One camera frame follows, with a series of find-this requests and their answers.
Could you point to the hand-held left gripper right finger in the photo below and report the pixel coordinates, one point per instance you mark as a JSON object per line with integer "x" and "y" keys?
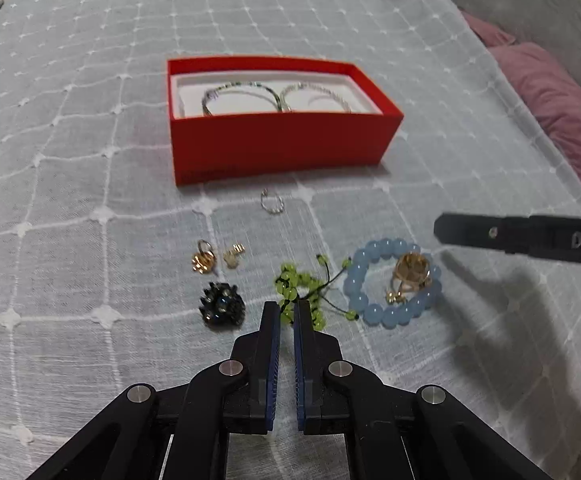
{"x": 300, "y": 360}

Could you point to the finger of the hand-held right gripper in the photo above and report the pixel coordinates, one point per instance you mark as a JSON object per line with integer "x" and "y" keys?
{"x": 480, "y": 232}

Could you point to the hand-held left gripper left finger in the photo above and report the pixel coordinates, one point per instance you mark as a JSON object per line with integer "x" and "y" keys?
{"x": 272, "y": 360}

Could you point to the black flower brooch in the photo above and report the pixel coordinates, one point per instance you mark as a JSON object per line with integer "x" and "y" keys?
{"x": 222, "y": 304}

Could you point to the gold rose brooch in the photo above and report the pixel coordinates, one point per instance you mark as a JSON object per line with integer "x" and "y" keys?
{"x": 413, "y": 267}

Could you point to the small gold earring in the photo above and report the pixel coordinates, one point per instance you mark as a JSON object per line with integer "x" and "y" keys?
{"x": 233, "y": 257}

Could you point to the red jewelry box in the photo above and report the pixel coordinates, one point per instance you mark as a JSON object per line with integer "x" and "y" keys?
{"x": 280, "y": 145}

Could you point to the large pink pillow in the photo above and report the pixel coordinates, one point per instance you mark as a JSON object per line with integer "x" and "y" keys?
{"x": 545, "y": 85}

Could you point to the small pink pillow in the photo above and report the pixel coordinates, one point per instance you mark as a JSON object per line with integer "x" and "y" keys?
{"x": 490, "y": 32}

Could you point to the grey quilted pillow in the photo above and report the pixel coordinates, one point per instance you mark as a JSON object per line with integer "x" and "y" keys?
{"x": 530, "y": 0}

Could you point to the grey checked blanket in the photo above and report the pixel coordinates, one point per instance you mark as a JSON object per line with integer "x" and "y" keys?
{"x": 95, "y": 160}

